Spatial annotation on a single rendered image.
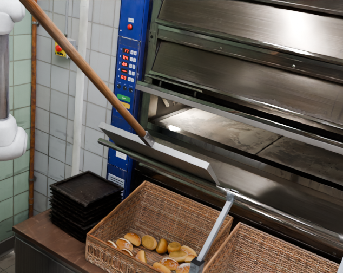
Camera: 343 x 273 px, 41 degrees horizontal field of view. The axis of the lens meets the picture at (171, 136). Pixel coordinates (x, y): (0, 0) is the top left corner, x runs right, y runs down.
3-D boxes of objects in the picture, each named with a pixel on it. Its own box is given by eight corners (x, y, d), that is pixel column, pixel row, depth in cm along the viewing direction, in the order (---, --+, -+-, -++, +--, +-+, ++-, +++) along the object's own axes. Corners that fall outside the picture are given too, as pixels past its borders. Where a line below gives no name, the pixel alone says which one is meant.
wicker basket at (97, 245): (140, 221, 267) (145, 178, 257) (226, 261, 241) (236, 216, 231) (82, 259, 228) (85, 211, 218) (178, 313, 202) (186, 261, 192)
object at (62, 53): (63, 53, 272) (64, 36, 268) (75, 57, 267) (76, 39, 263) (53, 54, 266) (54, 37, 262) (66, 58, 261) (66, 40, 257)
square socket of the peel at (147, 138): (144, 138, 181) (147, 131, 182) (136, 135, 183) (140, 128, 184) (152, 147, 189) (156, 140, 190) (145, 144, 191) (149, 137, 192)
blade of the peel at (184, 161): (206, 169, 177) (209, 162, 178) (98, 126, 203) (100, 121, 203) (226, 197, 208) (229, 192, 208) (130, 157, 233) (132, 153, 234)
